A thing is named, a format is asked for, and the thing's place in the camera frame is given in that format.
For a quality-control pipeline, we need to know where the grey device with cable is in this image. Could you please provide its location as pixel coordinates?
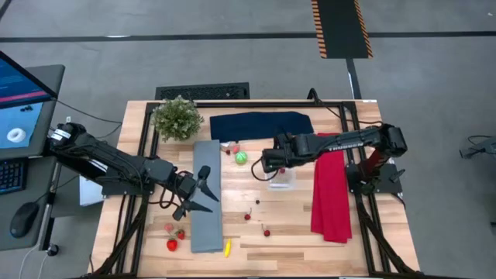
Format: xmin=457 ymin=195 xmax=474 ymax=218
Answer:
xmin=459 ymin=134 xmax=496 ymax=160

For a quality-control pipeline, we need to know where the green potted plant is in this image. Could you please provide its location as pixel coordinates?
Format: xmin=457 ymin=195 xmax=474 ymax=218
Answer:
xmin=152 ymin=95 xmax=205 ymax=143

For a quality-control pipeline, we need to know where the black keyboard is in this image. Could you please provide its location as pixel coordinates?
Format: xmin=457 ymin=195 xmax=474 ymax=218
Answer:
xmin=0 ymin=157 xmax=29 ymax=195

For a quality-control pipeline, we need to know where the black aluminium frame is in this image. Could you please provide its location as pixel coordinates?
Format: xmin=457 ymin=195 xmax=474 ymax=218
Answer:
xmin=87 ymin=100 xmax=422 ymax=279

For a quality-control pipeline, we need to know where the red towel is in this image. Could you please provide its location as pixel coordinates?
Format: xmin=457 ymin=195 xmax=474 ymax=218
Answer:
xmin=310 ymin=132 xmax=353 ymax=245

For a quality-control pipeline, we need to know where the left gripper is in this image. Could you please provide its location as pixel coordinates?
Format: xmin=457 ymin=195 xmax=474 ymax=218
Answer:
xmin=172 ymin=165 xmax=220 ymax=222

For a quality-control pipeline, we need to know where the long black cable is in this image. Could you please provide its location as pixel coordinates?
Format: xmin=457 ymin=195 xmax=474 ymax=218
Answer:
xmin=308 ymin=88 xmax=384 ymax=127

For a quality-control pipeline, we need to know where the grey desk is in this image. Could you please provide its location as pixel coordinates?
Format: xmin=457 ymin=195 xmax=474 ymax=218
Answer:
xmin=0 ymin=64 xmax=66 ymax=252

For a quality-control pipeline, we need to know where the clear plastic tupperware container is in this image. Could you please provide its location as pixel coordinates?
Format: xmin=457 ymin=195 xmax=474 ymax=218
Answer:
xmin=266 ymin=165 xmax=298 ymax=191

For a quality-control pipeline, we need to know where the black orange-striped floor mat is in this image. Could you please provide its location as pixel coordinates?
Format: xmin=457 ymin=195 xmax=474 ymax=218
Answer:
xmin=311 ymin=0 xmax=374 ymax=60

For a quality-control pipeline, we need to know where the navy blue towel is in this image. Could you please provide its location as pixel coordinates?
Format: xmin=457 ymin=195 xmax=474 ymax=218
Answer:
xmin=209 ymin=111 xmax=315 ymax=143

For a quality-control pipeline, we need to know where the white paper sheet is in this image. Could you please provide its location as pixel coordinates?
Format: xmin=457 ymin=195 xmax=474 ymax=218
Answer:
xmin=78 ymin=174 xmax=105 ymax=207

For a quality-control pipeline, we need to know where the computer monitor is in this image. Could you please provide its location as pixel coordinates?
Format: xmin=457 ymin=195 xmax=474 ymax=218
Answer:
xmin=0 ymin=50 xmax=60 ymax=160

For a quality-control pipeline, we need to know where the black computer mouse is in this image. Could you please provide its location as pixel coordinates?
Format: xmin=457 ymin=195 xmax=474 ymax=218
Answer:
xmin=9 ymin=201 xmax=40 ymax=239

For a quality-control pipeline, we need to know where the grey towel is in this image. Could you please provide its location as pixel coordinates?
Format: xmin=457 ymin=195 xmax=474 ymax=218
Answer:
xmin=190 ymin=139 xmax=225 ymax=254

